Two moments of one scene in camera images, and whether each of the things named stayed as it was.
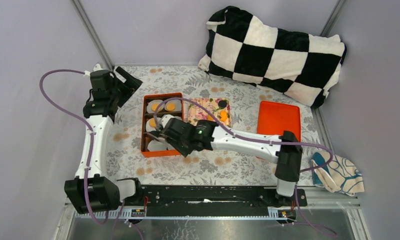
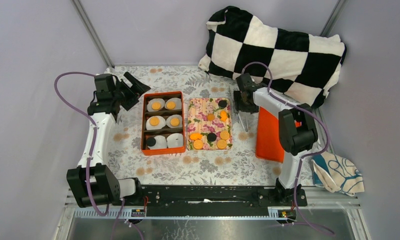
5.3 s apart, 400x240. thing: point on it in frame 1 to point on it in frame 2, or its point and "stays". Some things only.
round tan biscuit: [152, 122] stays
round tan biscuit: [154, 106] stays
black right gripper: [184, 151] to [238, 106]
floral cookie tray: [221, 107] stays
